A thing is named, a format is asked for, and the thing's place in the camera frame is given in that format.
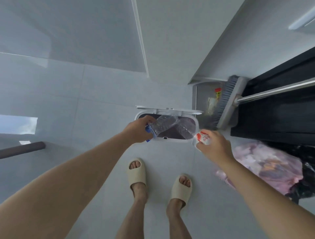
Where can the clear bottle with blue label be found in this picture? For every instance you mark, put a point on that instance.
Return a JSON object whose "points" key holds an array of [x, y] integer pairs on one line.
{"points": [[163, 124]]}

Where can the person's right forearm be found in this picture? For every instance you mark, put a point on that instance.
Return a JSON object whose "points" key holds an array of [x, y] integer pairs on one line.
{"points": [[265, 197]]}

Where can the person's left forearm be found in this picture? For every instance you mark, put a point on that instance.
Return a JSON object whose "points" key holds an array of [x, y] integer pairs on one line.
{"points": [[69, 187]]}

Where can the pink plastic bag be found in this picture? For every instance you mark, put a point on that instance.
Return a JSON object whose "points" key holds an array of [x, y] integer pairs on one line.
{"points": [[268, 165]]}

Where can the person's right leg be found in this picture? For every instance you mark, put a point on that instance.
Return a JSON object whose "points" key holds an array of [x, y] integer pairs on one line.
{"points": [[177, 221]]}

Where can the person's right fingers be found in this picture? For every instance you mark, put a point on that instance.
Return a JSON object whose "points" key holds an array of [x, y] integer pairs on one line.
{"points": [[213, 134]]}

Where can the white trash bin with lid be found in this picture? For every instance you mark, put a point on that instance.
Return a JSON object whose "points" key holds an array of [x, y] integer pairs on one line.
{"points": [[167, 112]]}

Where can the black plastic bag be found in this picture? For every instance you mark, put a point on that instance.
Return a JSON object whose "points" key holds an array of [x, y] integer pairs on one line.
{"points": [[307, 177]]}

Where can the red and white packet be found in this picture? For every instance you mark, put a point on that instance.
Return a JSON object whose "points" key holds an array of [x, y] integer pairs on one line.
{"points": [[202, 139]]}

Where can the person's right hand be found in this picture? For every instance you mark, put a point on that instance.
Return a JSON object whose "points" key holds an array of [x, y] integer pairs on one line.
{"points": [[219, 147]]}

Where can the person's leg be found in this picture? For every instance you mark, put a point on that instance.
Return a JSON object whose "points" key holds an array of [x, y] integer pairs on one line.
{"points": [[134, 216], [177, 221]]}

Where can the red and yellow wrapper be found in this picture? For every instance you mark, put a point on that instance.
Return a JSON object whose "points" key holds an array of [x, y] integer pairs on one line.
{"points": [[218, 93]]}

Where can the beige right slipper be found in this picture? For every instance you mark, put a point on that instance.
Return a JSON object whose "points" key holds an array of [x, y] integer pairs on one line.
{"points": [[179, 192]]}

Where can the white cabinet door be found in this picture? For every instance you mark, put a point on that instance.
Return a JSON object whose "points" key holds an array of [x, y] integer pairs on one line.
{"points": [[246, 37]]}

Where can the beige slipper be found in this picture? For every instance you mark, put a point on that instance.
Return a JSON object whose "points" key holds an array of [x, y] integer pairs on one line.
{"points": [[179, 192], [137, 176]]}

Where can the beige left slipper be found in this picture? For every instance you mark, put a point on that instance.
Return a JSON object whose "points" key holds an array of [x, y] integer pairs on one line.
{"points": [[137, 176]]}

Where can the person's left fingers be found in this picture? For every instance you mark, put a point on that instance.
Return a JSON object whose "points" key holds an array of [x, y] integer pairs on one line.
{"points": [[148, 120]]}

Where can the person's left hand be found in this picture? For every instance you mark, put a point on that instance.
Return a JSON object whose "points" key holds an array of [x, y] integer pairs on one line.
{"points": [[135, 130]]}

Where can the brown wooden rod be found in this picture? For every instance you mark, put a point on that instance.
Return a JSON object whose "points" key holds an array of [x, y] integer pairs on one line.
{"points": [[22, 149]]}

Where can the black cabinet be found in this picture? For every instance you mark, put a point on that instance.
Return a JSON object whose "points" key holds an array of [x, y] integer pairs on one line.
{"points": [[278, 118]]}

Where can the grey dustpan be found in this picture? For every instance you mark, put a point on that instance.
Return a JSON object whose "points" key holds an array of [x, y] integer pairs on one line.
{"points": [[203, 98]]}

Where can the person's left leg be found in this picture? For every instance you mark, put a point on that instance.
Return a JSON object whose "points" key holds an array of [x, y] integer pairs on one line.
{"points": [[134, 216]]}

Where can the clear crushed plastic bottle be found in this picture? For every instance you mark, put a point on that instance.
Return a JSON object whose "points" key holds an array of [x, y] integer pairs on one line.
{"points": [[185, 130]]}

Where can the pale crumpled wrapper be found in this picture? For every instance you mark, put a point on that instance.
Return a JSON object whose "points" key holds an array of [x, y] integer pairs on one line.
{"points": [[212, 104]]}

